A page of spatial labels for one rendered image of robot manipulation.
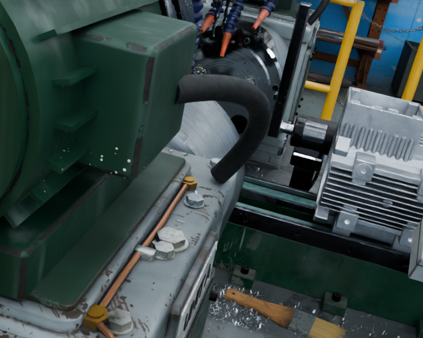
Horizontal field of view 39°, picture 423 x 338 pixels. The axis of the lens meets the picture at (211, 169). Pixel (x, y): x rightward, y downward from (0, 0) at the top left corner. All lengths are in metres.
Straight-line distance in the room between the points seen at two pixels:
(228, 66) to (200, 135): 0.55
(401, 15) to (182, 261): 5.77
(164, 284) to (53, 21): 0.18
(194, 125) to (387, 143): 0.37
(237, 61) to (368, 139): 0.37
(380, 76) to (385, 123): 5.27
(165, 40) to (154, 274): 0.16
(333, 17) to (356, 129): 5.13
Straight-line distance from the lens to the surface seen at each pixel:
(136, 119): 0.31
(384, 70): 6.20
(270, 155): 1.50
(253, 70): 1.21
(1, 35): 0.27
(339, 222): 0.96
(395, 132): 0.95
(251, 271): 1.04
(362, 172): 0.92
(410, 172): 0.96
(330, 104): 3.39
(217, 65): 1.22
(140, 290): 0.38
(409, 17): 6.14
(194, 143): 0.66
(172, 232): 0.43
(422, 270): 0.77
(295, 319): 0.99
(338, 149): 0.93
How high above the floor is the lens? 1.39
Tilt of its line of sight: 24 degrees down
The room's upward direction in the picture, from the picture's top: 12 degrees clockwise
